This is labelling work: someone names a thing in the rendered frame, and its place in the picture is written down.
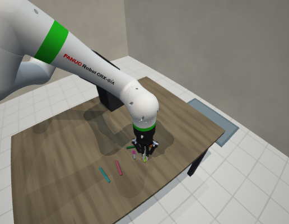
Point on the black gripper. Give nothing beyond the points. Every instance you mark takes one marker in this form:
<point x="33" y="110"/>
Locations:
<point x="143" y="143"/>

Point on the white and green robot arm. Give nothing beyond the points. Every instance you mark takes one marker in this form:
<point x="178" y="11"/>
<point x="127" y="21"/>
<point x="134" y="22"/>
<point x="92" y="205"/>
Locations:
<point x="26" y="29"/>

